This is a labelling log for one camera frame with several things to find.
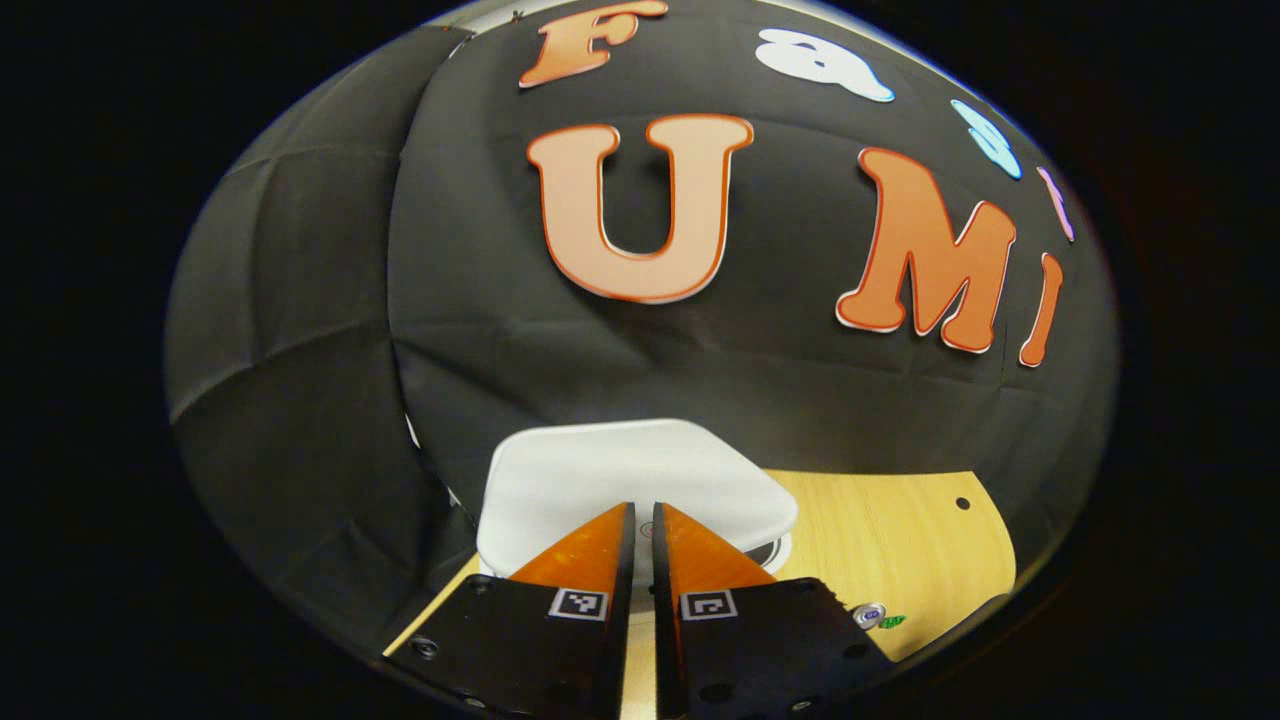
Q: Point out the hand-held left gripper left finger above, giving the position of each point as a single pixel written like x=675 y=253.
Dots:
x=560 y=650

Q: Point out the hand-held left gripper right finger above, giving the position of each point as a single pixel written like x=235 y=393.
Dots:
x=760 y=650

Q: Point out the blue pop can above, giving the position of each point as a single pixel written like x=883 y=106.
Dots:
x=870 y=614

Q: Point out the white desktop garbage bin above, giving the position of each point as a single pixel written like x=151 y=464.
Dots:
x=620 y=470

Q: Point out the wooden desktop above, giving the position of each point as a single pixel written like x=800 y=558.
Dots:
x=900 y=540

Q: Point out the black backdrop cloth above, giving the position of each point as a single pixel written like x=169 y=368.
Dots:
x=500 y=330

